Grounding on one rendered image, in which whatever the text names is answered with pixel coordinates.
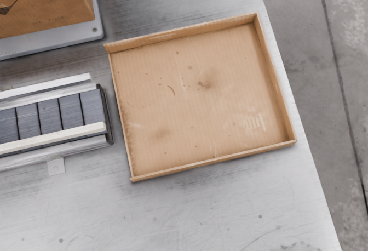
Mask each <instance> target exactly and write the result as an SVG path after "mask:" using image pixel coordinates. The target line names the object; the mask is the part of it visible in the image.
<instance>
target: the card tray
mask: <svg viewBox="0 0 368 251"><path fill-rule="evenodd" d="M104 47H105V49H106V51H107V54H108V59H109V62H110V68H111V73H112V78H113V84H114V89H115V93H116V98H117V104H118V109H119V115H120V120H121V124H122V129H123V135H124V140H125V145H126V151H127V155H128V160H129V165H130V171H131V176H132V178H130V180H131V181H132V182H136V181H141V180H146V179H150V178H155V177H158V176H162V175H167V174H171V173H176V172H180V171H184V170H188V169H193V168H197V167H202V166H207V165H210V164H214V163H218V162H223V161H227V160H231V159H235V158H240V157H244V156H249V155H254V154H257V153H261V152H266V151H270V150H275V149H279V148H282V147H287V146H291V145H293V144H294V143H296V142H298V140H297V137H296V133H295V130H294V127H293V124H292V121H291V117H290V114H289V110H288V107H287V104H286V101H285V98H284V94H283V91H282V88H281V85H280V82H279V78H278V75H277V72H276V69H275V66H274V62H273V59H272V56H271V52H270V50H269V46H268V43H267V39H266V36H265V32H264V30H263V27H262V23H261V20H260V16H259V14H258V11H256V12H251V13H246V14H242V15H236V16H231V17H228V18H223V19H218V20H214V21H209V22H204V23H201V24H195V25H191V26H186V27H181V28H176V29H173V30H167V31H163V32H158V33H153V34H150V35H145V36H140V37H135V38H130V39H125V40H122V41H117V42H112V43H107V44H104Z"/></svg>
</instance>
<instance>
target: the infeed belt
mask: <svg viewBox="0 0 368 251"><path fill-rule="evenodd" d="M37 104H38V106H37ZM98 122H104V124H105V126H106V130H105V131H102V132H97V133H92V134H88V135H83V136H79V137H75V138H70V139H66V140H61V141H57V142H52V143H48V144H44V145H39V146H35V147H30V148H27V149H22V150H17V151H13V152H8V153H3V154H0V158H2V157H7V156H11V155H16V154H19V153H24V152H29V151H33V150H38V149H42V148H46V147H51V146H55V145H60V144H64V143H68V142H72V141H77V140H82V139H86V138H91V137H94V136H99V135H104V134H106V133H108V130H107V124H106V119H105V113H104V107H103V104H102V98H101V92H100V89H95V90H91V91H87V92H82V93H80V97H79V94H73V95H68V96H63V97H60V98H59V101H58V98H56V99H51V100H46V101H41V102H38V103H33V104H28V105H24V106H19V107H16V108H10V109H6V110H1V111H0V144H5V143H8V142H13V141H18V140H22V139H27V138H32V137H35V136H40V135H44V134H49V133H54V132H59V131H62V130H66V129H71V128H76V127H81V126H85V125H88V124H93V123H98Z"/></svg>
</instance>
